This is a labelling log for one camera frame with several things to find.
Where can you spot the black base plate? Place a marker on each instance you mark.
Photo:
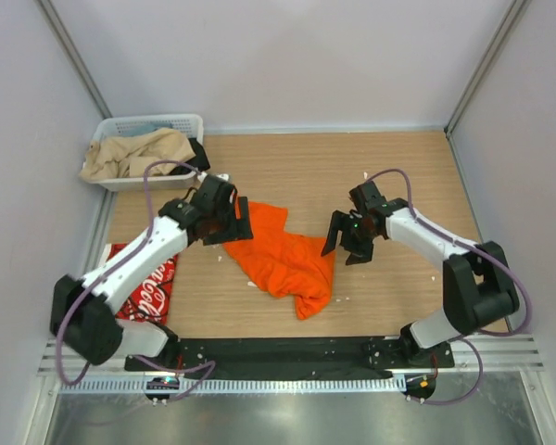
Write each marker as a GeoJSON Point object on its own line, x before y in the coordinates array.
{"type": "Point", "coordinates": [305, 358]}

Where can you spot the orange t shirt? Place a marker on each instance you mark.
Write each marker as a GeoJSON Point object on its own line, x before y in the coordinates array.
{"type": "Point", "coordinates": [284, 264]}

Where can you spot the white plastic basket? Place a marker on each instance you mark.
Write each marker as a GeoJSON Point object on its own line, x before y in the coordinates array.
{"type": "Point", "coordinates": [189, 124]}

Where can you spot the white slotted cable duct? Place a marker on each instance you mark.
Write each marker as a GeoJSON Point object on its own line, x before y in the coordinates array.
{"type": "Point", "coordinates": [165, 384]}

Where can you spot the red coca cola t shirt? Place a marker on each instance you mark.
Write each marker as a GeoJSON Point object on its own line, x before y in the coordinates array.
{"type": "Point", "coordinates": [151, 300]}

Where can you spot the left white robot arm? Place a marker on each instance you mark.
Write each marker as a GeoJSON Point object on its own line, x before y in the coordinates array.
{"type": "Point", "coordinates": [84, 309]}

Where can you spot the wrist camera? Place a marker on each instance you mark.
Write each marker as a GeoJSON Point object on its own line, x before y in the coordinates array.
{"type": "Point", "coordinates": [366, 197]}
{"type": "Point", "coordinates": [214, 193]}

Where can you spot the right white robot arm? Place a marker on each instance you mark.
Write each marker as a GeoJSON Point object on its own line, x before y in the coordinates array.
{"type": "Point", "coordinates": [476, 291]}

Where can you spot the aluminium frame rail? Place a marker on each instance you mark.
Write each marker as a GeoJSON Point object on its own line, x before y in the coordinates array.
{"type": "Point", "coordinates": [518, 353]}

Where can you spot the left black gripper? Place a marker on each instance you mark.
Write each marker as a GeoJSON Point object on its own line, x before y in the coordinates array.
{"type": "Point", "coordinates": [237, 230]}

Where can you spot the beige t shirt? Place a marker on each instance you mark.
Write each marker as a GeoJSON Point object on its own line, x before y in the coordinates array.
{"type": "Point", "coordinates": [119, 157]}

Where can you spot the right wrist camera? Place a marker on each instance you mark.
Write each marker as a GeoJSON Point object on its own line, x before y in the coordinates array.
{"type": "Point", "coordinates": [366, 197]}

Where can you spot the black t shirt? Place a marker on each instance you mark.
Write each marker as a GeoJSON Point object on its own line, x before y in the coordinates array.
{"type": "Point", "coordinates": [200, 160]}

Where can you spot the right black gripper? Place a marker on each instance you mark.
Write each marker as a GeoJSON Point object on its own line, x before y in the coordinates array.
{"type": "Point", "coordinates": [360, 253]}

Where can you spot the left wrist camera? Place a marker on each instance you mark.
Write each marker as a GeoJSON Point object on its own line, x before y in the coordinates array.
{"type": "Point", "coordinates": [214, 193]}

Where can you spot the light blue cloth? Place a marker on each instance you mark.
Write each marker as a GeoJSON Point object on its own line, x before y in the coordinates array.
{"type": "Point", "coordinates": [146, 128]}

